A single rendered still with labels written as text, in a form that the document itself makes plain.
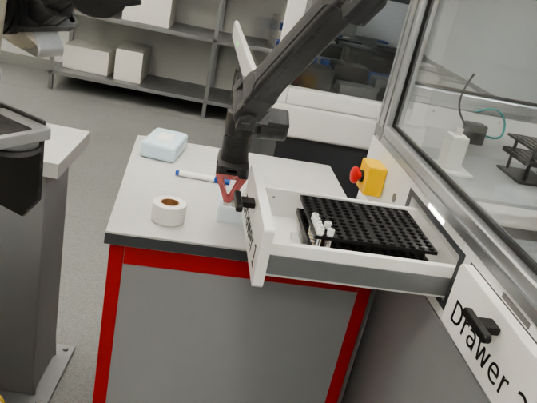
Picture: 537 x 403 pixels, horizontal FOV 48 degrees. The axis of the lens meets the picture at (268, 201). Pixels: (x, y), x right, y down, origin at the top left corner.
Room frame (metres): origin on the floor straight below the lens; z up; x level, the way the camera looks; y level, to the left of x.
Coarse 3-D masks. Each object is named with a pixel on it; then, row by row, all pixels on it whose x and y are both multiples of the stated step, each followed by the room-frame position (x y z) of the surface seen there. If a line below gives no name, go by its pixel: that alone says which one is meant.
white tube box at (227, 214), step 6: (222, 198) 1.24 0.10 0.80; (222, 204) 1.21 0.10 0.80; (222, 210) 1.20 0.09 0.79; (228, 210) 1.20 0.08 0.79; (234, 210) 1.20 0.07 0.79; (222, 216) 1.20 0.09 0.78; (228, 216) 1.20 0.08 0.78; (234, 216) 1.20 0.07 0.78; (240, 216) 1.20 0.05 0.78; (228, 222) 1.20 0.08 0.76; (234, 222) 1.20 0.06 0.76; (240, 222) 1.20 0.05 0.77
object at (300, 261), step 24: (288, 192) 1.12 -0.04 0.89; (288, 216) 1.12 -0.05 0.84; (288, 240) 1.02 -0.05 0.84; (432, 240) 1.07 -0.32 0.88; (288, 264) 0.88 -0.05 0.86; (312, 264) 0.89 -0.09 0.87; (336, 264) 0.89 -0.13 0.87; (360, 264) 0.90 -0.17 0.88; (384, 264) 0.91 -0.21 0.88; (408, 264) 0.92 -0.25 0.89; (432, 264) 0.93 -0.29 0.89; (456, 264) 0.96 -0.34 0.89; (384, 288) 0.91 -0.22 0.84; (408, 288) 0.92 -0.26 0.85; (432, 288) 0.93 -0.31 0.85
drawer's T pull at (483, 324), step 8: (464, 312) 0.77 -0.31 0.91; (472, 312) 0.76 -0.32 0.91; (472, 320) 0.74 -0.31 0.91; (480, 320) 0.74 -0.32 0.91; (488, 320) 0.75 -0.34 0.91; (472, 328) 0.73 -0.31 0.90; (480, 328) 0.72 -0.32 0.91; (488, 328) 0.73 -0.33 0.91; (496, 328) 0.73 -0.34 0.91; (480, 336) 0.71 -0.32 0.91; (488, 336) 0.71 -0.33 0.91
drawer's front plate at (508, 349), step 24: (456, 288) 0.87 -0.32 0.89; (480, 288) 0.81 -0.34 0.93; (456, 312) 0.85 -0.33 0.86; (480, 312) 0.79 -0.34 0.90; (504, 312) 0.75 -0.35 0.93; (456, 336) 0.82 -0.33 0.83; (504, 336) 0.72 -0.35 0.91; (528, 336) 0.70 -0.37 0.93; (480, 360) 0.75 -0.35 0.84; (504, 360) 0.70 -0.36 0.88; (528, 360) 0.66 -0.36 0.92; (504, 384) 0.68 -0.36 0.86; (528, 384) 0.64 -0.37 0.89
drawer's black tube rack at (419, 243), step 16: (320, 208) 1.06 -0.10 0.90; (336, 208) 1.07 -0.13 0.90; (352, 208) 1.09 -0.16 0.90; (368, 208) 1.11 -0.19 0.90; (384, 208) 1.13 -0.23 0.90; (304, 224) 1.03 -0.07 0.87; (336, 224) 0.99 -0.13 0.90; (352, 224) 1.01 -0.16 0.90; (368, 224) 1.03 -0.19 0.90; (384, 224) 1.04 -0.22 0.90; (400, 224) 1.06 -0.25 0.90; (416, 224) 1.08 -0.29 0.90; (336, 240) 0.93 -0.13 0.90; (352, 240) 0.95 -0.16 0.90; (368, 240) 0.96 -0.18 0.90; (384, 240) 0.97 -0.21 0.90; (400, 240) 0.99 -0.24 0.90; (416, 240) 1.00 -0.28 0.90; (400, 256) 0.98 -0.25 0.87; (416, 256) 1.00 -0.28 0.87
